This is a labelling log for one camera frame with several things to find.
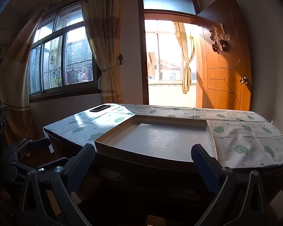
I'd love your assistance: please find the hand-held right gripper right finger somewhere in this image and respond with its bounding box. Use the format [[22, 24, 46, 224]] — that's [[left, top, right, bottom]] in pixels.
[[191, 144, 269, 226]]

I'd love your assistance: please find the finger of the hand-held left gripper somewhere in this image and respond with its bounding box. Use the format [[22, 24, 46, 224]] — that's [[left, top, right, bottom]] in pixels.
[[28, 138, 52, 149], [36, 157, 70, 171]]

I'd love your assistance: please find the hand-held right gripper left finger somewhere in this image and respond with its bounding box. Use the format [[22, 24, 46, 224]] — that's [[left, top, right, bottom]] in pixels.
[[18, 143, 96, 226]]

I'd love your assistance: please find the shallow white box tray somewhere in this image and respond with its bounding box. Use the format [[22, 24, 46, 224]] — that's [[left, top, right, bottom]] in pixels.
[[94, 114, 218, 164]]

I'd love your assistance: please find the table with cloud tablecloth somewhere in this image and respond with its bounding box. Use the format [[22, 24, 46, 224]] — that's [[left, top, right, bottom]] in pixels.
[[43, 104, 283, 169]]

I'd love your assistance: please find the black smartphone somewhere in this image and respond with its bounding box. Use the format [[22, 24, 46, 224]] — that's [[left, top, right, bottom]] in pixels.
[[90, 105, 111, 112]]

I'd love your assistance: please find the yellow plaid loose curtain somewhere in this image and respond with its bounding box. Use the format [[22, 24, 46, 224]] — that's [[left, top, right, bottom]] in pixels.
[[0, 5, 50, 144]]

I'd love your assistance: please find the hanging laundry outside window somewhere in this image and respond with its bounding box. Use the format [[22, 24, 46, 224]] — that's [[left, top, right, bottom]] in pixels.
[[66, 67, 92, 83]]

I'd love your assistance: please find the wooden door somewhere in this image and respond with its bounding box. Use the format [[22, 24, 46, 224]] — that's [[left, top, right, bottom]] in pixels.
[[196, 0, 253, 111]]

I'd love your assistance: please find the yellow balcony curtain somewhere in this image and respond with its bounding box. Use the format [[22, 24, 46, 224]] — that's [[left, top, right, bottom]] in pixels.
[[172, 22, 196, 95]]

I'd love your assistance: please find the dark framed window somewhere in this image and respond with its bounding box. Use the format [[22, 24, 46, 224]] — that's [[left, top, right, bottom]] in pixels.
[[28, 1, 102, 97]]

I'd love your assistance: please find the orange striped hanging cloth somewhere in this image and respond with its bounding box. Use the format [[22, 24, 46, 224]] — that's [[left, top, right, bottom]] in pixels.
[[147, 52, 159, 79]]

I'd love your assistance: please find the pink door ornament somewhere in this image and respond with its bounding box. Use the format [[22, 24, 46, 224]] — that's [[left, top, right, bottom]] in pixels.
[[209, 22, 231, 52]]

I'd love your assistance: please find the yellow plaid tied curtain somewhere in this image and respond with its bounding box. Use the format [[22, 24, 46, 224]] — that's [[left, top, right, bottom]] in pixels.
[[81, 0, 125, 104]]

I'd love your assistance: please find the frosted transom window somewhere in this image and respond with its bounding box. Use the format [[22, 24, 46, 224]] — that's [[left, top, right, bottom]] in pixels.
[[143, 0, 197, 16]]

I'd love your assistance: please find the wooden door frame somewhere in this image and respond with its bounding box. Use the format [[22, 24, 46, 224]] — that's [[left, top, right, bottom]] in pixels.
[[138, 0, 203, 105]]

